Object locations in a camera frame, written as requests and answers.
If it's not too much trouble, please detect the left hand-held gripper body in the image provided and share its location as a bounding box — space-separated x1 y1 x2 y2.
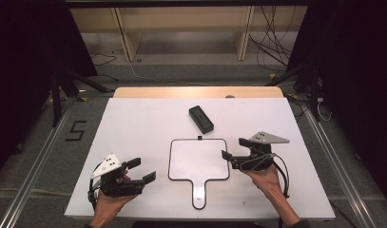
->
90 153 145 198

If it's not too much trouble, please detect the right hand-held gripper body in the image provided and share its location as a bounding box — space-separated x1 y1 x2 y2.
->
231 131 290 172

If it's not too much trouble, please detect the small white handheld whiteboard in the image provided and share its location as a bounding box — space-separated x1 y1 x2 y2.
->
167 135 230 211

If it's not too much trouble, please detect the black whiteboard eraser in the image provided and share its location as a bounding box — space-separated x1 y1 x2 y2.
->
188 104 215 135

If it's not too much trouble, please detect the person's right hand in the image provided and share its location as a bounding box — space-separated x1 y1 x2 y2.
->
244 164 289 204

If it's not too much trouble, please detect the person's left hand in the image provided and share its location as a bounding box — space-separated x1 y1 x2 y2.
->
91 170 139 223

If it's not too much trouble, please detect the large white table sheet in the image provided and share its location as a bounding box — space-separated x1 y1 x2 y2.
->
64 97 337 222

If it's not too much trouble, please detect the black tripod stand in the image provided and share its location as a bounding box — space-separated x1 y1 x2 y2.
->
265 59 322 124
49 66 110 128

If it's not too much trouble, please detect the black curtain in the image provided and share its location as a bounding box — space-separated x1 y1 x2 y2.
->
287 0 387 203
0 0 98 184

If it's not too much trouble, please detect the light wooden shelf unit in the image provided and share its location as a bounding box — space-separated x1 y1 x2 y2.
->
67 5 309 63

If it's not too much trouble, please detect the black overhead bar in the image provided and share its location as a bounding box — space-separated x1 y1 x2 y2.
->
62 0 310 9

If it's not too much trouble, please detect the right gripper grey cable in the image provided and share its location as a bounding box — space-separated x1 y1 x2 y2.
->
240 153 275 172

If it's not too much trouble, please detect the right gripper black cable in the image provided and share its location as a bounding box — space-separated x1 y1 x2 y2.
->
271 153 291 200

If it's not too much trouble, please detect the aluminium floor rail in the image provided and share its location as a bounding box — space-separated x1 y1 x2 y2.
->
303 107 378 228
0 89 115 228

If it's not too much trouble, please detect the short white cable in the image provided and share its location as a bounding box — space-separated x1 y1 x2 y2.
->
316 97 334 123

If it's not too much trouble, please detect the white floor cable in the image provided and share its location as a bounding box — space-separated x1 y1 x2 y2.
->
126 60 212 87

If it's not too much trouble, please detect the bundle of black cables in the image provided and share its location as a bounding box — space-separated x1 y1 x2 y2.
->
247 6 298 72

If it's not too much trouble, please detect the thin black floor cable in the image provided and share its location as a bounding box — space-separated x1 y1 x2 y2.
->
87 52 118 67

